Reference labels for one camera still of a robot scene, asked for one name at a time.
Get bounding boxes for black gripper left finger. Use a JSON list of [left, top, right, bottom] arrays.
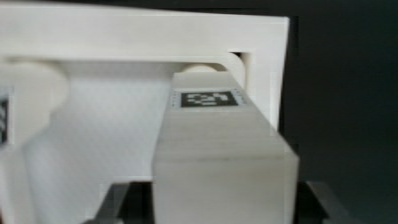
[[85, 182, 155, 224]]

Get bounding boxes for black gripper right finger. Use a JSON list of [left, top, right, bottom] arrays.
[[293, 181, 350, 224]]

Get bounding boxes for white desk leg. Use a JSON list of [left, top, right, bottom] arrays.
[[153, 70, 299, 224], [0, 62, 69, 150]]

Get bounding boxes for white desk top panel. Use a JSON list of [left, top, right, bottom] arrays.
[[0, 1, 290, 224]]

